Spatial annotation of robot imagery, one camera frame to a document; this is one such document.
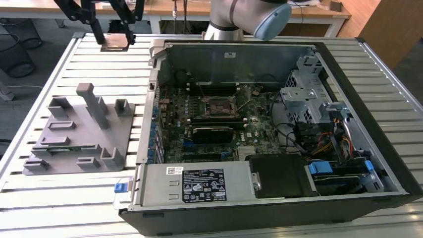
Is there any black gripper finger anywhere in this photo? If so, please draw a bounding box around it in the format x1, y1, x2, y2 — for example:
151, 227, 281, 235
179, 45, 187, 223
54, 0, 107, 46
109, 0, 147, 47

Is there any silver CPU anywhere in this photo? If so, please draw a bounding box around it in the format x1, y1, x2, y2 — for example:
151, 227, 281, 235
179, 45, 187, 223
101, 34, 131, 52

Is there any CPU socket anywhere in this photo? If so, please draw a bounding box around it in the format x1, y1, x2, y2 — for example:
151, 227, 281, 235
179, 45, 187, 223
203, 95, 241, 119

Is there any black bag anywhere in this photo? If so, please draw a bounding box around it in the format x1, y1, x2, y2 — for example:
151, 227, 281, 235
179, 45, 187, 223
109, 19, 133, 35

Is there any black mesh waste bin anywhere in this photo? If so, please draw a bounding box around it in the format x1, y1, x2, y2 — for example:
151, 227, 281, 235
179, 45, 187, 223
0, 33, 37, 78
0, 18, 45, 49

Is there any black RAM slot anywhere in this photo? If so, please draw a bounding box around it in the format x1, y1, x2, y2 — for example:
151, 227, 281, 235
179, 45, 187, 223
186, 83, 241, 87
186, 90, 241, 95
187, 123, 249, 127
186, 88, 241, 92
186, 85, 241, 89
187, 120, 249, 124
187, 118, 249, 122
187, 125, 249, 129

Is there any grey parts rack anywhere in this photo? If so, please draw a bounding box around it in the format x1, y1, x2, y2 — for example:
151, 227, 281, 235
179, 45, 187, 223
22, 82, 138, 176

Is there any green RAM stick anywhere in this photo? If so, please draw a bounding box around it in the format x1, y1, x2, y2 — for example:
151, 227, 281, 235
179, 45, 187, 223
49, 146, 101, 152

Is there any black graphics card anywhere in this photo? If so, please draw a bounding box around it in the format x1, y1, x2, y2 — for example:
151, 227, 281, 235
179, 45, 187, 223
191, 126, 235, 144

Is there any black expansion slot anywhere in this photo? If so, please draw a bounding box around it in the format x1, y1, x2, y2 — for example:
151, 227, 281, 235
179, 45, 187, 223
183, 153, 227, 161

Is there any green motherboard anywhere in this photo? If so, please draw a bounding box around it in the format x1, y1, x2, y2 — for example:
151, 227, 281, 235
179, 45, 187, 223
157, 83, 301, 164

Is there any silver disk bay cage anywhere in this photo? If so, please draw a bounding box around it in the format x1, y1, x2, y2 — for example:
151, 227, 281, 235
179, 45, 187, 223
280, 56, 353, 124

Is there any silver chipset heat sink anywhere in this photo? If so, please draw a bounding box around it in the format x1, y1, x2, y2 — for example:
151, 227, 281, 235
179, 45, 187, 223
237, 145, 258, 160

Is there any silver power supply unit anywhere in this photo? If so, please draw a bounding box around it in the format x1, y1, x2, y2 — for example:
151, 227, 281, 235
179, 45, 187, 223
129, 160, 262, 211

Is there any black plastic shroud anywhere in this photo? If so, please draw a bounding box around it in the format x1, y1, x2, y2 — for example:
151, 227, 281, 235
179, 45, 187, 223
247, 153, 321, 199

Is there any wooden cabinet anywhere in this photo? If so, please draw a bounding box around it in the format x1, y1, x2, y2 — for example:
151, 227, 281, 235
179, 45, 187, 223
337, 0, 423, 70

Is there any blue disk carrier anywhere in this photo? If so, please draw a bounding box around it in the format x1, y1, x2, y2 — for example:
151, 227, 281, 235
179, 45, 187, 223
308, 160, 334, 177

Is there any black PC case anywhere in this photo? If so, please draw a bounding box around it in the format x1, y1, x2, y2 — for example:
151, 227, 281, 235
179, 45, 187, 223
114, 37, 423, 238

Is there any wooden desk white frame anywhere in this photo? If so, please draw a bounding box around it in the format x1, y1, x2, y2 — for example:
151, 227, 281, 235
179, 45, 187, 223
149, 0, 353, 38
0, 0, 157, 34

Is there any yellow red wire bundle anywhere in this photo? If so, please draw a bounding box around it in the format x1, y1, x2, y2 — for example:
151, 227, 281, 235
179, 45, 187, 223
308, 132, 353, 156

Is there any silver drive bracket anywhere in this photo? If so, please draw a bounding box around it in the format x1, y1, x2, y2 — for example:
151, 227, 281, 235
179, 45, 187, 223
326, 103, 388, 193

